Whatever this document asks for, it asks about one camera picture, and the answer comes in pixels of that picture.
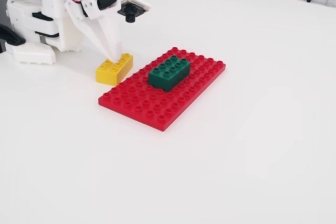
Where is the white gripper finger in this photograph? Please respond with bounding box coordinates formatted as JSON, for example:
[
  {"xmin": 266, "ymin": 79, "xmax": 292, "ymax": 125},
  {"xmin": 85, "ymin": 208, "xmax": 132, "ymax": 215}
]
[
  {"xmin": 64, "ymin": 0, "xmax": 118, "ymax": 62},
  {"xmin": 98, "ymin": 10, "xmax": 123, "ymax": 62}
]

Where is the yellow lego brick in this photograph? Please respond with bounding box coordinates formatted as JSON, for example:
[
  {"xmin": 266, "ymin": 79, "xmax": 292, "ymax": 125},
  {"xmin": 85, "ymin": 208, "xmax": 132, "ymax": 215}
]
[{"xmin": 95, "ymin": 52, "xmax": 134, "ymax": 86}]

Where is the white arm base clamp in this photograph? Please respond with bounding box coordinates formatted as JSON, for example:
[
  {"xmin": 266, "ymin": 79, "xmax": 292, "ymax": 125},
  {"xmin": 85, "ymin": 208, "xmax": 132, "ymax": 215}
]
[{"xmin": 4, "ymin": 41, "xmax": 56, "ymax": 65}]

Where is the green lego brick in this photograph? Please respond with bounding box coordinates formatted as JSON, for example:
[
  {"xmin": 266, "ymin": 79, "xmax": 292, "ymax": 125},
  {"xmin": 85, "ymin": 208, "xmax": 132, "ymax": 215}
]
[{"xmin": 148, "ymin": 55, "xmax": 192, "ymax": 93}]

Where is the red lego baseplate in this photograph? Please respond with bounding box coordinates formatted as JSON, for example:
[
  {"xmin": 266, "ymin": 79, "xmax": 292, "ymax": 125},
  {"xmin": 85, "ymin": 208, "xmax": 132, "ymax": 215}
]
[{"xmin": 98, "ymin": 47, "xmax": 227, "ymax": 132}]

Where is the black wrist camera white mount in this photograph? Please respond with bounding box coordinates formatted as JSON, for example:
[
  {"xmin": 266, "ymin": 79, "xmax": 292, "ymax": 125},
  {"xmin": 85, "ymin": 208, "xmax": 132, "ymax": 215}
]
[{"xmin": 117, "ymin": 0, "xmax": 152, "ymax": 23}]

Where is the black cable bundle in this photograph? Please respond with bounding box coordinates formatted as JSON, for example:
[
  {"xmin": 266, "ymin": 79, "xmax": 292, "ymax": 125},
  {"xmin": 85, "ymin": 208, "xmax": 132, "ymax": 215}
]
[{"xmin": 0, "ymin": 23, "xmax": 26, "ymax": 47}]

